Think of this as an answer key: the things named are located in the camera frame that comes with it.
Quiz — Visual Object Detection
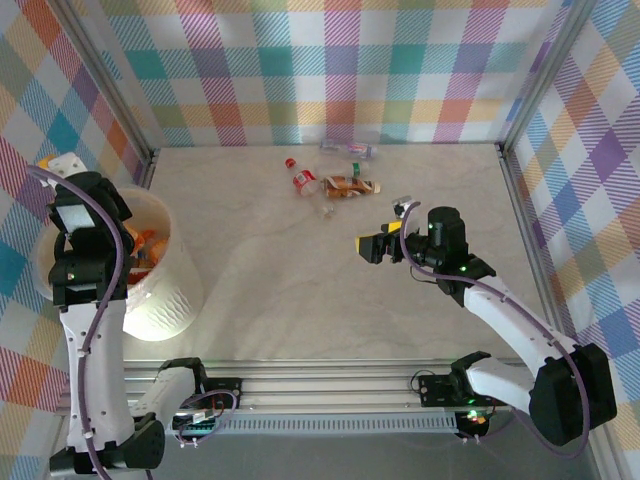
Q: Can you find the brown coffee label bottle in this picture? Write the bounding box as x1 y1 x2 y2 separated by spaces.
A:
321 174 384 200

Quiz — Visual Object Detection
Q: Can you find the clear bottle green cap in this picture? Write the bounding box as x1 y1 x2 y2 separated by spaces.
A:
319 160 364 182

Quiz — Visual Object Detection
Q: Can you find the cream round waste bin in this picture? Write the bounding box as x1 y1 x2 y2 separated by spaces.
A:
33 186 204 344

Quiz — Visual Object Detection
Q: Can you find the cola bottle red cap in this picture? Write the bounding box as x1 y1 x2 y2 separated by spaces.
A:
284 156 337 222

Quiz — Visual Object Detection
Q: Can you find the clear bottle purple label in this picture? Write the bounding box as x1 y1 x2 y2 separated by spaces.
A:
319 139 379 162

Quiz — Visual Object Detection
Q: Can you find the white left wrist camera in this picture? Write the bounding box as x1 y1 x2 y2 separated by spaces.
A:
46 153 88 178

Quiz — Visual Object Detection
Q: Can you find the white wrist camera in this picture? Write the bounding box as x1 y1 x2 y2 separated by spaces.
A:
391 196 419 219
46 153 88 178

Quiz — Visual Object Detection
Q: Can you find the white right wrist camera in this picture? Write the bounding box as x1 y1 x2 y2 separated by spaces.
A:
391 196 419 219

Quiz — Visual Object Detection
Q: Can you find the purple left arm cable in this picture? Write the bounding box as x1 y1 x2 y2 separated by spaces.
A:
25 163 239 480

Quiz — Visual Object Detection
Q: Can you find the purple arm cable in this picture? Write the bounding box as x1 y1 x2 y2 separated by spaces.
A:
398 200 592 460
25 163 239 480

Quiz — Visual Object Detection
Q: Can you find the aluminium table side rail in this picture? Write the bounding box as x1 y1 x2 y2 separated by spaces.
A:
133 147 161 194
496 143 577 347

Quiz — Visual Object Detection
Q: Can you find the aluminium frame post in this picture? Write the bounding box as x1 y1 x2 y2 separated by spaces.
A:
53 0 157 169
498 0 597 155

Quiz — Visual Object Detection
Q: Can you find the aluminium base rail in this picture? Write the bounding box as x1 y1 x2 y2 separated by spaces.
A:
53 355 536 417

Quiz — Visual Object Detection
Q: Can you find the grey slotted cable duct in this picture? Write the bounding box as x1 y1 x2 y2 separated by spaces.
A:
169 416 462 437

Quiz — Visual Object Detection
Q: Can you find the control board with wires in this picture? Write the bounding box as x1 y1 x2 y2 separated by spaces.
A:
455 408 490 444
171 408 222 449

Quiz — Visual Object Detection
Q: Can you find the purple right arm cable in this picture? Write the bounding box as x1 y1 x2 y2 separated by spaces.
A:
398 200 592 460

